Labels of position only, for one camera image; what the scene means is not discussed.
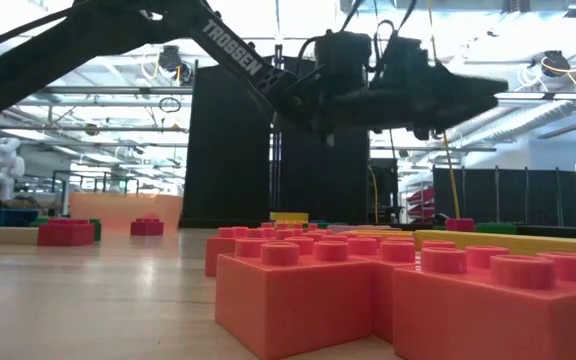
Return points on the orange rectangular block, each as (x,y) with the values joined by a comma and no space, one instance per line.
(218,255)

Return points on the yellow rectangular block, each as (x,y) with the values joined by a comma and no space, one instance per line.
(289,218)

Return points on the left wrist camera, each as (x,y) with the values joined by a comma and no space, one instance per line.
(405,60)

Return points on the black cabinet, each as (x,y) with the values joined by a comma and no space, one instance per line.
(383,190)

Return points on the orange square block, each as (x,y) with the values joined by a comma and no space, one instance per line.
(293,300)
(493,320)

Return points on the red rectangular block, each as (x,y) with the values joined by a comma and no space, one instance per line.
(459,225)

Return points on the orange long studded block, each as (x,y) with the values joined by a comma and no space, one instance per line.
(383,295)

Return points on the red shelf rack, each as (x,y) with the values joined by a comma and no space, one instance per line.
(420,202)

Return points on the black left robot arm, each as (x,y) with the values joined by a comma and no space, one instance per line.
(233,55)

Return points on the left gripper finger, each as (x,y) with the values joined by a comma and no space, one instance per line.
(468,86)
(463,111)

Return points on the red square block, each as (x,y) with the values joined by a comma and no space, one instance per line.
(65,235)
(146,227)

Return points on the orange plastic bin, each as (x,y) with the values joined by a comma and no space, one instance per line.
(103,212)

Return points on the yellow long block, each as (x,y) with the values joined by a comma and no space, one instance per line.
(518,245)

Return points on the white robot figure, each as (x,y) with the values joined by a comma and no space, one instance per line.
(3,165)

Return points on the black partition wall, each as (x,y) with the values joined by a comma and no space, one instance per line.
(508,197)

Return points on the black divider screen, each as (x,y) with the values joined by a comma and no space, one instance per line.
(228,165)

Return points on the amber square block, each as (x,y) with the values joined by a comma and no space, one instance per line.
(383,233)

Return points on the cream long block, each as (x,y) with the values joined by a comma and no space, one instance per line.
(3,235)

